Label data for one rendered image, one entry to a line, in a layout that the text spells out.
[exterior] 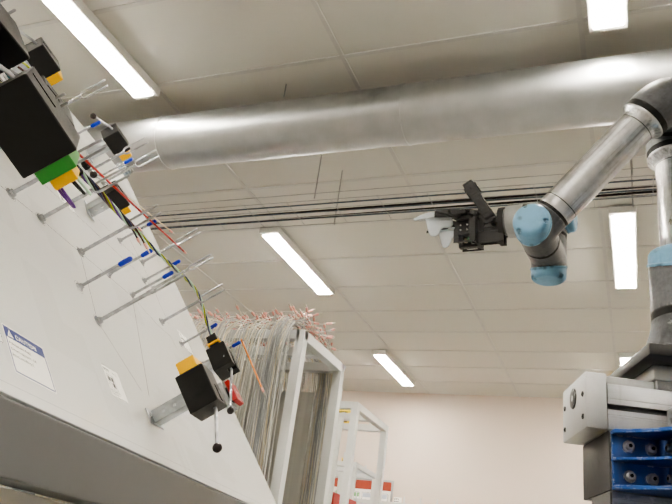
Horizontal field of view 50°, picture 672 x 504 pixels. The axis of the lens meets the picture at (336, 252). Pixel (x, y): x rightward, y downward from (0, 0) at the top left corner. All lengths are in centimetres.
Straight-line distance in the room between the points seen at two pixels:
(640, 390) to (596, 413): 8
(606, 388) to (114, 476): 75
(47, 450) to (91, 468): 9
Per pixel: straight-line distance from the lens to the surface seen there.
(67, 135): 81
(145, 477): 96
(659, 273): 139
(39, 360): 82
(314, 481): 244
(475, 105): 365
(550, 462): 951
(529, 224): 147
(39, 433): 75
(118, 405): 98
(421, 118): 371
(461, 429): 976
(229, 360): 141
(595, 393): 122
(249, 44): 401
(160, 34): 413
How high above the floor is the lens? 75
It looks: 25 degrees up
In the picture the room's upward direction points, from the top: 8 degrees clockwise
